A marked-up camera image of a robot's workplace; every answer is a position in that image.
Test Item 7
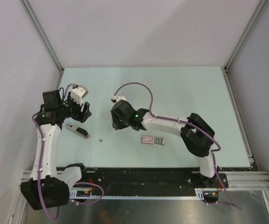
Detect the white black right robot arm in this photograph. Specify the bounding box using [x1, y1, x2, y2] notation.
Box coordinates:
[111, 98, 218, 187]

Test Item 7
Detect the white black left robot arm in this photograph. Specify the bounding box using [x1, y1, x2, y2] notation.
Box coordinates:
[21, 86, 91, 210]

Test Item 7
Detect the red white staple box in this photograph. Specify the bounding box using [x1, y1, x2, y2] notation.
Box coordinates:
[141, 136, 165, 146]

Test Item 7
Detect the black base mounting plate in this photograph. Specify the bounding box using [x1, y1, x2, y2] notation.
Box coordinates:
[75, 168, 229, 197]

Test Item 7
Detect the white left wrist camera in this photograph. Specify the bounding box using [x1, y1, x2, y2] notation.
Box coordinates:
[70, 85, 88, 105]

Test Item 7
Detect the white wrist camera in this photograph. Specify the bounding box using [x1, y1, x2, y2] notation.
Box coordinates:
[111, 95, 126, 103]
[70, 85, 88, 105]

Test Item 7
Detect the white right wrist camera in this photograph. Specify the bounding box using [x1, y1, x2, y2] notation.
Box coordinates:
[111, 95, 126, 103]

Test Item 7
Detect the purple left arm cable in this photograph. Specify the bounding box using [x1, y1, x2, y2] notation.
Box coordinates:
[31, 83, 104, 221]

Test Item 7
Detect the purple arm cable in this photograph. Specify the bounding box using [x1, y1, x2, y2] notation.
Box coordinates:
[31, 83, 104, 221]
[113, 81, 242, 210]

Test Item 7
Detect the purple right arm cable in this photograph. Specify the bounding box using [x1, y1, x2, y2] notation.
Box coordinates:
[113, 81, 242, 210]

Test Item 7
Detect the white slotted cable duct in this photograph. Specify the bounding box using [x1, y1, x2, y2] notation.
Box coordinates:
[70, 188, 206, 201]

